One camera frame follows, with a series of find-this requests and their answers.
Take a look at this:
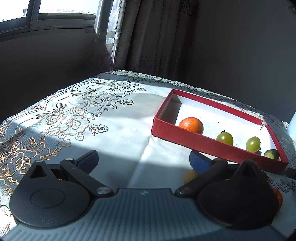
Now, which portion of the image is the small orange tangerine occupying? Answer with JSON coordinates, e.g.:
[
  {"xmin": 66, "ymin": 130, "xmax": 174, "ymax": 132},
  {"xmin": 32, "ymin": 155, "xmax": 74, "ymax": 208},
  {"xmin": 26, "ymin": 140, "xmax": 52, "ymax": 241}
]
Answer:
[{"xmin": 273, "ymin": 188, "xmax": 283, "ymax": 210}]

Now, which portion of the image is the small green tomato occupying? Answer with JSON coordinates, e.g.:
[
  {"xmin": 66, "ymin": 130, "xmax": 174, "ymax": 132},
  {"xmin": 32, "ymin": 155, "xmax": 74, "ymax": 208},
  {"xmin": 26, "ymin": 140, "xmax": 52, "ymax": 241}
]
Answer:
[{"xmin": 246, "ymin": 137, "xmax": 261, "ymax": 153}]

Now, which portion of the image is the green cucumber chunk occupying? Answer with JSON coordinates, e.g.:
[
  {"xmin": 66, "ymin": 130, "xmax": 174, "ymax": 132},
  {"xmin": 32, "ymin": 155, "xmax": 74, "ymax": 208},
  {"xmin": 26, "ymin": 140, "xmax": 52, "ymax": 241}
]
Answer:
[{"xmin": 264, "ymin": 149, "xmax": 280, "ymax": 161}]

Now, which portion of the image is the green tomato with stem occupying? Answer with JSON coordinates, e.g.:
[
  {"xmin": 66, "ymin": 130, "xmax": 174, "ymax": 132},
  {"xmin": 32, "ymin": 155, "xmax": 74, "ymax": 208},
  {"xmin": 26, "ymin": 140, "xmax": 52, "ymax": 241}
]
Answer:
[{"xmin": 216, "ymin": 131, "xmax": 234, "ymax": 146}]

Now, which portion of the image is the large orange tangerine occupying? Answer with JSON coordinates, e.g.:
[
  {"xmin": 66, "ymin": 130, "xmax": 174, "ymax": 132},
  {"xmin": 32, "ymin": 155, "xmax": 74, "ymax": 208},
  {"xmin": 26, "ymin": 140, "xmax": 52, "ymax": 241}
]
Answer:
[{"xmin": 179, "ymin": 117, "xmax": 204, "ymax": 135}]

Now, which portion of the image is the blue electric kettle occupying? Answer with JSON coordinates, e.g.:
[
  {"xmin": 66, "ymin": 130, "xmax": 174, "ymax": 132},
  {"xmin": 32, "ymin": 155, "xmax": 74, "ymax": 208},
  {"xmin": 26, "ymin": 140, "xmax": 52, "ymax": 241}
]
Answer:
[{"xmin": 287, "ymin": 112, "xmax": 296, "ymax": 147}]

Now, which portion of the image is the red shallow cardboard box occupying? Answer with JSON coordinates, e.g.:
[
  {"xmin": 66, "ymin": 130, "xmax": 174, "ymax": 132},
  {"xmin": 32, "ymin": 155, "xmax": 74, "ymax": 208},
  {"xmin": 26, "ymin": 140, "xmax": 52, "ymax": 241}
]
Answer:
[{"xmin": 152, "ymin": 89, "xmax": 288, "ymax": 174}]

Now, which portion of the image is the white floral tablecloth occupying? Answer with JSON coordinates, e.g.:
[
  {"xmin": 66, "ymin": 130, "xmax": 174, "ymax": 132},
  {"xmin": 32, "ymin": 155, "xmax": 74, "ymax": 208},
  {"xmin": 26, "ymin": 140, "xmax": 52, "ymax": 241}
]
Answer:
[{"xmin": 1, "ymin": 70, "xmax": 295, "ymax": 237}]

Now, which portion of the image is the dark patterned curtain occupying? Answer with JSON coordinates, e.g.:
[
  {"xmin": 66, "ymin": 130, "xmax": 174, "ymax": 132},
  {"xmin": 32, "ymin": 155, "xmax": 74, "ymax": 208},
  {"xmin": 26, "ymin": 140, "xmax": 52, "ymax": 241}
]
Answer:
[{"xmin": 93, "ymin": 1, "xmax": 200, "ymax": 81}]

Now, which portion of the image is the window frame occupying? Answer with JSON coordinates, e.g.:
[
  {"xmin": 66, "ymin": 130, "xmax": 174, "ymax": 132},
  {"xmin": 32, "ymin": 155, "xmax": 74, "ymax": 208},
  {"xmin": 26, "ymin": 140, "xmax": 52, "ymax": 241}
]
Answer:
[{"xmin": 1, "ymin": 0, "xmax": 99, "ymax": 42}]

